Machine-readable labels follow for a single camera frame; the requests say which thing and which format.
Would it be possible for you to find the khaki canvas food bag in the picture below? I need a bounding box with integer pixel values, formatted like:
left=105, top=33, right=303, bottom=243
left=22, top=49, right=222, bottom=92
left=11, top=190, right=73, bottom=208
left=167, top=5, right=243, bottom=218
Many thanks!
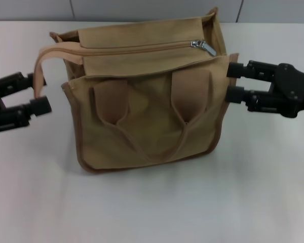
left=34, top=7, right=240, bottom=175

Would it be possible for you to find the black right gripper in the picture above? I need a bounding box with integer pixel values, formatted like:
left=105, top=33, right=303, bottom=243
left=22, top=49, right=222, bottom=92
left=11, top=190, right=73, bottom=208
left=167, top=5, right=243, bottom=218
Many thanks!
left=225, top=60, right=304, bottom=118

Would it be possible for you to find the silver metal zipper pull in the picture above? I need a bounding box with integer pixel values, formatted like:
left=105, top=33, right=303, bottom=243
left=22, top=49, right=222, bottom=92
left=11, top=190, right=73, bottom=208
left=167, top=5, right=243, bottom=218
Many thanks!
left=191, top=39, right=217, bottom=57

